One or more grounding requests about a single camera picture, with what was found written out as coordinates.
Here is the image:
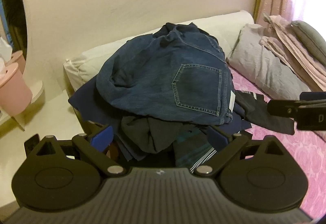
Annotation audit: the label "grey pillow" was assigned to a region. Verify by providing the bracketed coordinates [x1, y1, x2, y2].
[227, 23, 312, 101]

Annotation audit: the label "blue denim jeans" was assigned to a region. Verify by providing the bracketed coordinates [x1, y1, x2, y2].
[96, 22, 234, 125]

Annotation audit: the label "navy blue cloth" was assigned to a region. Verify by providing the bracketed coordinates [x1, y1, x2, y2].
[68, 75, 252, 162]

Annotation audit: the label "white round dressing mirror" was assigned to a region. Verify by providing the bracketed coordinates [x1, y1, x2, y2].
[0, 0, 45, 107]

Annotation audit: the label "pink plastic bin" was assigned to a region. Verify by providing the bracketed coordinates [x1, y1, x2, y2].
[0, 50, 33, 115]

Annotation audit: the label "grey-green cushion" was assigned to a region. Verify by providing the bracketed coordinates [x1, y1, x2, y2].
[290, 20, 326, 61]

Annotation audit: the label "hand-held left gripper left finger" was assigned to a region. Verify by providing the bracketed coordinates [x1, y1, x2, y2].
[36, 125, 129, 177]

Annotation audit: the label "dark grey crumpled garment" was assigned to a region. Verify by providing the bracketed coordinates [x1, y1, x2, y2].
[121, 115, 185, 154]

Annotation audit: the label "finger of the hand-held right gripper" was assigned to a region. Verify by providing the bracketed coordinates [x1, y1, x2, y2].
[300, 92, 326, 100]
[267, 99, 326, 119]

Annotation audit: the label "pink floral blanket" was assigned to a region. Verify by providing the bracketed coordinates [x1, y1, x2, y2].
[229, 69, 326, 217]

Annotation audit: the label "white plastic bag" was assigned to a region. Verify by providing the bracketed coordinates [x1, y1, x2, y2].
[0, 36, 13, 68]

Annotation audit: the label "cream bolster pillow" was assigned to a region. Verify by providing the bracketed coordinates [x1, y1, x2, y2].
[63, 10, 255, 92]

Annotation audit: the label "pale pink quilt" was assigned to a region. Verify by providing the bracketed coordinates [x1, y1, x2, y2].
[259, 15, 326, 92]

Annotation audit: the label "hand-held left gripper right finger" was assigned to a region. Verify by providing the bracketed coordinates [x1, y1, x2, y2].
[190, 127, 282, 177]

